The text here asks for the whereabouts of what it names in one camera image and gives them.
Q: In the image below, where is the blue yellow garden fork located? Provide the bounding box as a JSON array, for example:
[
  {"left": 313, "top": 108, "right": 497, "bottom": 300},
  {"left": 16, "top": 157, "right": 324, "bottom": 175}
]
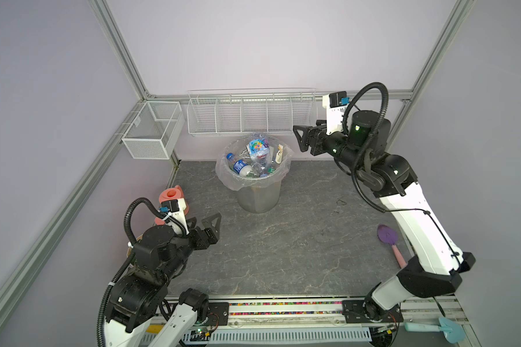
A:
[{"left": 146, "top": 324, "right": 164, "bottom": 334}]

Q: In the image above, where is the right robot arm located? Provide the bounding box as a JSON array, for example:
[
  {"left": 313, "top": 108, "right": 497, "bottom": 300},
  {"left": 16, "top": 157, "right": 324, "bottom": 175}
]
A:
[{"left": 292, "top": 82, "right": 476, "bottom": 322}]

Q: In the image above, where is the small blue-cap water bottle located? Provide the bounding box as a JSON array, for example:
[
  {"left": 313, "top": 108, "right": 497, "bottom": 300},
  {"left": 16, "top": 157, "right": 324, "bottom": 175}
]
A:
[{"left": 226, "top": 153, "right": 253, "bottom": 177}]

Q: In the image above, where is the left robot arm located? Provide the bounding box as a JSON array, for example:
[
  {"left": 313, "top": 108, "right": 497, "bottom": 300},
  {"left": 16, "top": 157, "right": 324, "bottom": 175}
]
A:
[{"left": 96, "top": 198, "right": 229, "bottom": 346}]

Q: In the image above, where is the teal garden shovel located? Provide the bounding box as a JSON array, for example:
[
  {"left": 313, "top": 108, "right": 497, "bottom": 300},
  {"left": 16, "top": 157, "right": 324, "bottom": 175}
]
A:
[{"left": 405, "top": 317, "right": 466, "bottom": 344}]

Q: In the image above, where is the grey mesh trash bin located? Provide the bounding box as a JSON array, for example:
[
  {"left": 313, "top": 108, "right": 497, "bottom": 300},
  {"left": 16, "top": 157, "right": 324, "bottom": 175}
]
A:
[{"left": 225, "top": 135, "right": 287, "bottom": 214}]

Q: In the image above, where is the pink watering can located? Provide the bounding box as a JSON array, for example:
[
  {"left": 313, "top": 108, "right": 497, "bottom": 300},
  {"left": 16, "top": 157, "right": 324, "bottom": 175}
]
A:
[{"left": 159, "top": 185, "right": 190, "bottom": 215}]

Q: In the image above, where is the long white wire basket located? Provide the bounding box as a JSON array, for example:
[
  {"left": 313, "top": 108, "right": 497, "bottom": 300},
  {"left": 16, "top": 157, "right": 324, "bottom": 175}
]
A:
[{"left": 187, "top": 88, "right": 318, "bottom": 136}]

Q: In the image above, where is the colourful label blue-cap bottle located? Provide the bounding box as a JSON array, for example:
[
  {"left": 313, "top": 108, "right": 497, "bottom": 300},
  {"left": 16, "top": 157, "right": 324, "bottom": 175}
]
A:
[{"left": 246, "top": 134, "right": 271, "bottom": 168}]

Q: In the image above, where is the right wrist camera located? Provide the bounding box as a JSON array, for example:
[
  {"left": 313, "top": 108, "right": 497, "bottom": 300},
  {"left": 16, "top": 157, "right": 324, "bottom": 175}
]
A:
[{"left": 322, "top": 91, "right": 350, "bottom": 135}]

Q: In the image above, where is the cream label green-band bottle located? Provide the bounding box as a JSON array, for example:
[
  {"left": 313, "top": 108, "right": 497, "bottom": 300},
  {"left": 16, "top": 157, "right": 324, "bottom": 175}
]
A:
[{"left": 272, "top": 144, "right": 285, "bottom": 168}]

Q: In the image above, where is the clear plastic bin liner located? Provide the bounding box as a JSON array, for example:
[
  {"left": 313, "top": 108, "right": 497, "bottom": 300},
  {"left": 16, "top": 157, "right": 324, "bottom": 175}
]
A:
[{"left": 216, "top": 133, "right": 295, "bottom": 192}]

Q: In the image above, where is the white slotted cable duct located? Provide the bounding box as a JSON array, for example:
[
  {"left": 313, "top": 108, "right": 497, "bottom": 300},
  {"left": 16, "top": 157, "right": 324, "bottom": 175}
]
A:
[{"left": 180, "top": 327, "right": 373, "bottom": 346}]

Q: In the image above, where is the small white mesh basket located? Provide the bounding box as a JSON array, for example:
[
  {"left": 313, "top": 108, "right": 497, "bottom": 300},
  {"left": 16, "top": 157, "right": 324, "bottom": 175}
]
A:
[{"left": 122, "top": 101, "right": 185, "bottom": 160}]

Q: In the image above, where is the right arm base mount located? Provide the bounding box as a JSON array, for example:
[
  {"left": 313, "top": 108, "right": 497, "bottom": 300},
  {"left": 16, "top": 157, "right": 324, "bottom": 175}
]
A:
[{"left": 342, "top": 299, "right": 404, "bottom": 323}]

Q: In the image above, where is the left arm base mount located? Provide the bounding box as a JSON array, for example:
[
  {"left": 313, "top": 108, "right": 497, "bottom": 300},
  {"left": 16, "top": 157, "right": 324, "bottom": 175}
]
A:
[{"left": 198, "top": 302, "right": 230, "bottom": 327}]

